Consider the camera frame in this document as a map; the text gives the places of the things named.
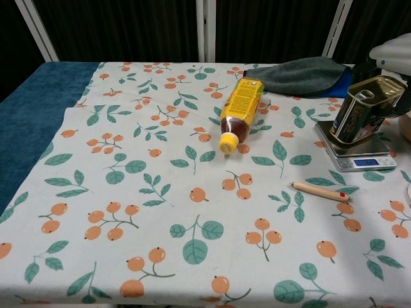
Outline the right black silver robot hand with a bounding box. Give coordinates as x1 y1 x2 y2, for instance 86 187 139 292
351 33 411 119

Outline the rectangular olive metal can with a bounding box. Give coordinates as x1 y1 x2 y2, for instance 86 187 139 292
330 75 406 145

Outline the small digital scale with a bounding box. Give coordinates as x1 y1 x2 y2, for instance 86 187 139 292
313 121 398 173

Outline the blue cloth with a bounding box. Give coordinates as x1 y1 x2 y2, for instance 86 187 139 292
320 71 354 99

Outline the beige bowl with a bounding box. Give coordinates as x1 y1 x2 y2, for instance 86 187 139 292
398 110 411 142

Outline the grey microfibre cloth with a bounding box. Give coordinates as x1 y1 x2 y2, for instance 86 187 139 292
243 56 350 98

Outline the yellow label tea bottle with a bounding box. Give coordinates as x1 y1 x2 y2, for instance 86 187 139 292
218 77 266 155

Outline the black pleated curtain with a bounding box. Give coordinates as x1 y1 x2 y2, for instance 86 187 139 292
0 0 411 103

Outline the floral fruit pattern tablecloth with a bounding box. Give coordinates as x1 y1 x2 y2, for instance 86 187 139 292
0 60 411 308

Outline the blue table cover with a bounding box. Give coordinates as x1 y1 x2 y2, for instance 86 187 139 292
0 61 101 216

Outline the white frame post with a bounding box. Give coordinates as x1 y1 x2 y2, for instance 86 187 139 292
195 0 218 64
322 0 354 65
13 0 61 64

